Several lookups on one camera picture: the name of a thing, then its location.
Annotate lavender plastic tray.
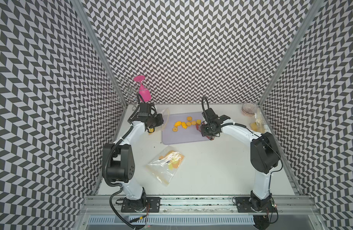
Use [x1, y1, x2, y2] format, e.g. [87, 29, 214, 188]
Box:
[162, 111, 208, 145]

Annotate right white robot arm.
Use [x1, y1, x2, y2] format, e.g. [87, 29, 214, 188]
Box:
[200, 96, 283, 212]

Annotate metal wire glass rack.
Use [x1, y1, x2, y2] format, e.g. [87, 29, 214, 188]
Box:
[109, 84, 139, 112]

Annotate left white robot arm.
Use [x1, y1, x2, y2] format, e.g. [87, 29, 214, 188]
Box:
[102, 93, 164, 211]

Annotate aluminium mounting rail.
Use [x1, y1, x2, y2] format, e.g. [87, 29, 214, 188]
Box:
[79, 195, 319, 216]

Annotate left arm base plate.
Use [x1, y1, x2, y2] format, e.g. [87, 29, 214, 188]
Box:
[121, 196, 161, 213]

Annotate small pink stacked bowls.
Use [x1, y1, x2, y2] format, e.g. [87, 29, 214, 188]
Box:
[241, 103, 257, 117]

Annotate yellow fish shaped cookie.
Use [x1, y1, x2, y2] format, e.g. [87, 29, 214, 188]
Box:
[174, 121, 182, 127]

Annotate red metal tongs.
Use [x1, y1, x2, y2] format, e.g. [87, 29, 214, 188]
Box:
[196, 124, 215, 140]

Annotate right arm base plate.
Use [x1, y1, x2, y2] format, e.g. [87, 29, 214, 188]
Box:
[233, 196, 276, 214]

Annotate clear resealable bag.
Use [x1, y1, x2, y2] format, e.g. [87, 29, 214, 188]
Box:
[250, 110, 268, 133]
[147, 108, 170, 134]

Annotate pink plastic wine glass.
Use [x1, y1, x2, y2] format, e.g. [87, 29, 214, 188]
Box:
[133, 75, 152, 102]

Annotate clear bag with cookies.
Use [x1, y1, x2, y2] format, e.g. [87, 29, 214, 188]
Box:
[145, 146, 185, 186]

